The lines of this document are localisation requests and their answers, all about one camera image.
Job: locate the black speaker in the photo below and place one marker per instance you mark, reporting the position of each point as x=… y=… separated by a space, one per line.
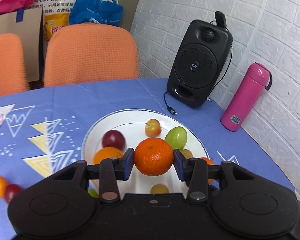
x=199 y=60

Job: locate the brown paper bag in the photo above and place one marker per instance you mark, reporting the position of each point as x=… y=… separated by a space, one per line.
x=28 y=25

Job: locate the dark red plum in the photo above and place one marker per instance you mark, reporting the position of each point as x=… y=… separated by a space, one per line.
x=114 y=138
x=11 y=191

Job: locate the green apple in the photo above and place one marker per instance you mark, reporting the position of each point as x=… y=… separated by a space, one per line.
x=93 y=193
x=177 y=138

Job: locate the orange chair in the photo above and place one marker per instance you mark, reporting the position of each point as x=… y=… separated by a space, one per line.
x=90 y=52
x=12 y=66

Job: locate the blue patterned tablecloth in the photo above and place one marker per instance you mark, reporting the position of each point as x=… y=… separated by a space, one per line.
x=75 y=108

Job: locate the blue shopping bag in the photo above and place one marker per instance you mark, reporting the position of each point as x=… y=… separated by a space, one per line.
x=96 y=11

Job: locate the large orange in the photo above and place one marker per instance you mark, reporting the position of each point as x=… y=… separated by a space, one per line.
x=105 y=153

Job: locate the left orange chair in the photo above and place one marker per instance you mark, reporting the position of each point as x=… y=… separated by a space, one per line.
x=12 y=66

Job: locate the orange mandarin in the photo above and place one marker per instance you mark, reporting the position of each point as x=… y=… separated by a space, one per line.
x=153 y=157

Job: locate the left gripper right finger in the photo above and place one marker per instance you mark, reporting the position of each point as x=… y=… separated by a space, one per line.
x=197 y=172

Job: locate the yellow snack bag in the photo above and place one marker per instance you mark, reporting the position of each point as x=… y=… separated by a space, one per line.
x=54 y=22

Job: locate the yellow red small apple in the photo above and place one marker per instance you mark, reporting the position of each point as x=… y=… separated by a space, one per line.
x=153 y=128

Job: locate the pink thermos bottle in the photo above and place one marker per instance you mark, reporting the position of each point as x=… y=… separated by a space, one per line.
x=257 y=79

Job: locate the small yellow green fruit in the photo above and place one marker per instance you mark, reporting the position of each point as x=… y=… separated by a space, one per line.
x=159 y=189

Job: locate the right orange chair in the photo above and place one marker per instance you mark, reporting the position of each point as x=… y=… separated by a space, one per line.
x=90 y=52

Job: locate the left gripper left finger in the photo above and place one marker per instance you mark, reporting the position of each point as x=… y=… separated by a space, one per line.
x=108 y=172

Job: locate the white round plate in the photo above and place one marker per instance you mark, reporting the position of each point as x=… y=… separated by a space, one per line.
x=144 y=131

